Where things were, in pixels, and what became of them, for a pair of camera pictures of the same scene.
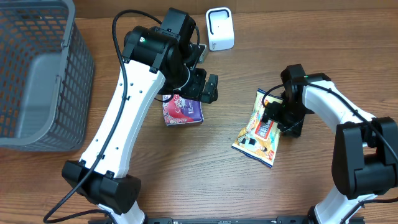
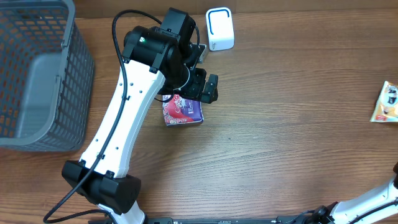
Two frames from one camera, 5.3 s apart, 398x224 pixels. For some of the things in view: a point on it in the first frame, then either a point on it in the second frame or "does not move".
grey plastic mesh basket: x=46 y=76 does not move
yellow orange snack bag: x=258 y=140 to x=386 y=109
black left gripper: x=196 y=90 does not move
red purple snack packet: x=180 y=111 does not move
